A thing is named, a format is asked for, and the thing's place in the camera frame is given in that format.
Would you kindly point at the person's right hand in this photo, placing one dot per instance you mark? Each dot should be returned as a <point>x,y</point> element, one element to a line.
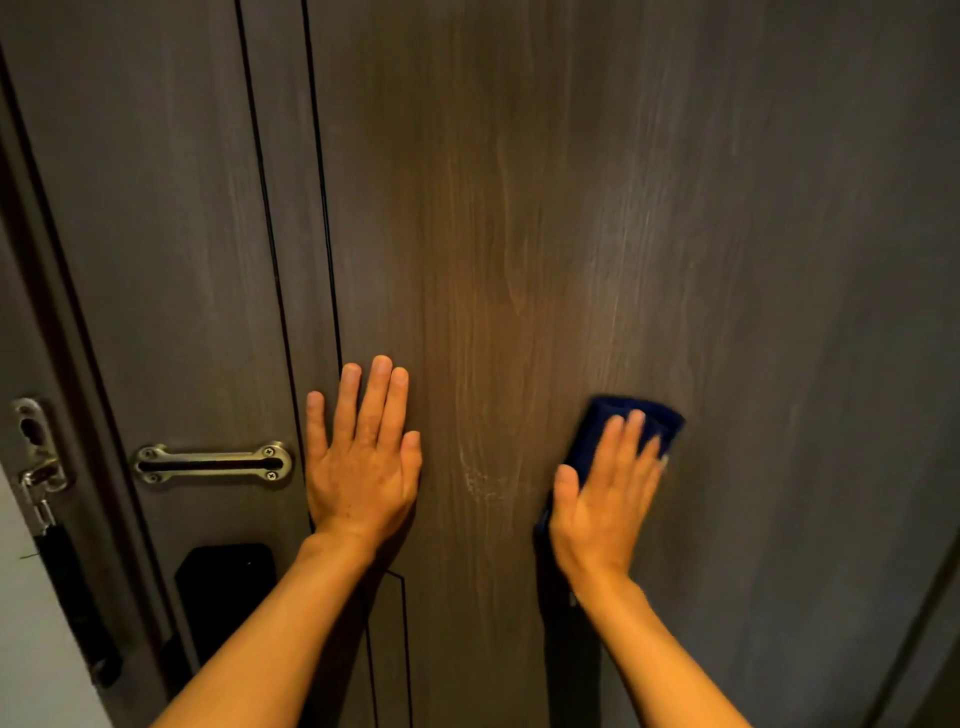
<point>600,517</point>

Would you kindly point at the black strike plate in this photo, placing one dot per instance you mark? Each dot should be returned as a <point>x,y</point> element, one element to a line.
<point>79,607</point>

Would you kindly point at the dark door frame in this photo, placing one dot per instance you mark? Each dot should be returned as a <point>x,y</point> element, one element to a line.
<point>45,300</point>

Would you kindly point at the metal door guard plate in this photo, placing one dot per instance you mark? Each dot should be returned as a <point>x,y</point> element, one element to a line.
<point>214,454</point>

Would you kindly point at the person's right forearm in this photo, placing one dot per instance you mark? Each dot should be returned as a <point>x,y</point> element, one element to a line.
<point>660,667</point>

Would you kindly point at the dark wooden door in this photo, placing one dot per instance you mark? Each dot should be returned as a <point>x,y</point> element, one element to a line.
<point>600,187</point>

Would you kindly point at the blue cleaning cloth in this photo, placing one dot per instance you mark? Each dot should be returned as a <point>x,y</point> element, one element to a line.
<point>600,427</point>

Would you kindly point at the person's left forearm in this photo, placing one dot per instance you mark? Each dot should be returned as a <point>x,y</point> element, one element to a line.
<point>270,645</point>

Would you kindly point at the person's left hand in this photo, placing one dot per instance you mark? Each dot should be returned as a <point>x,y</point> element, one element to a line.
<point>364,480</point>

